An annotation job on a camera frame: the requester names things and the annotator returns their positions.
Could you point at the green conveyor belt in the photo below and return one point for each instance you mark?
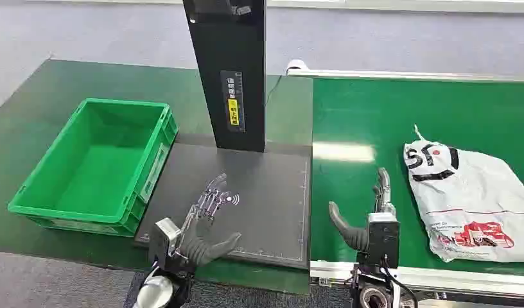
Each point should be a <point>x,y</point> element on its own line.
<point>415,140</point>

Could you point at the dark scanner base plate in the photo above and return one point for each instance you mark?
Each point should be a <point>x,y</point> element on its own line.
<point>253,200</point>

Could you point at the white conveyor frame rail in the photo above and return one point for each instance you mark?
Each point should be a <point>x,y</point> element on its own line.
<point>436,278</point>

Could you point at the green plastic crate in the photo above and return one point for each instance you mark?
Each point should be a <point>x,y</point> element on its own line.
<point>100,165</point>

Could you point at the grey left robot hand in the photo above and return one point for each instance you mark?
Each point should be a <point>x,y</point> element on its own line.
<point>196,244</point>

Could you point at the black scanner column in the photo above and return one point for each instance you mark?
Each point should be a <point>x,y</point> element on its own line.
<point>229,72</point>

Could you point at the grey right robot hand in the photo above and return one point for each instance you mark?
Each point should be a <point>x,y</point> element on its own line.
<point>379,238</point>

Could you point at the silver conveyor side rail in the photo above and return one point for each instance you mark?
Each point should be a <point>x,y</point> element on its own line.
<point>398,74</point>

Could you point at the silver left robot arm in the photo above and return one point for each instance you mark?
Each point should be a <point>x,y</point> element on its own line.
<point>160,290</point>

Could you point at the white printed parcel bag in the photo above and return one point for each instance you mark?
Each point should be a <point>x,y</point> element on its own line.
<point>470,204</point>

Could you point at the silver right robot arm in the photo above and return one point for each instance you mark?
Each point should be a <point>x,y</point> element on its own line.
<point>376,289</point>

